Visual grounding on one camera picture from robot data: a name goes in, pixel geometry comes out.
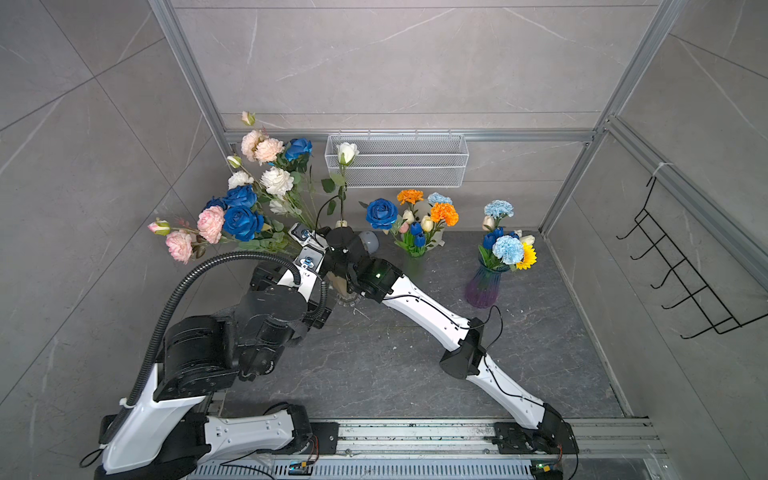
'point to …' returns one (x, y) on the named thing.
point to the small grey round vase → (370, 240)
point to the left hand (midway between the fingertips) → (306, 273)
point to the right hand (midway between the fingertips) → (305, 242)
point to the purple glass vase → (482, 288)
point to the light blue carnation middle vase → (435, 197)
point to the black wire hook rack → (720, 317)
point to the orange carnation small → (410, 196)
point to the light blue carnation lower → (509, 249)
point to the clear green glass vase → (416, 260)
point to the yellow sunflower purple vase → (529, 257)
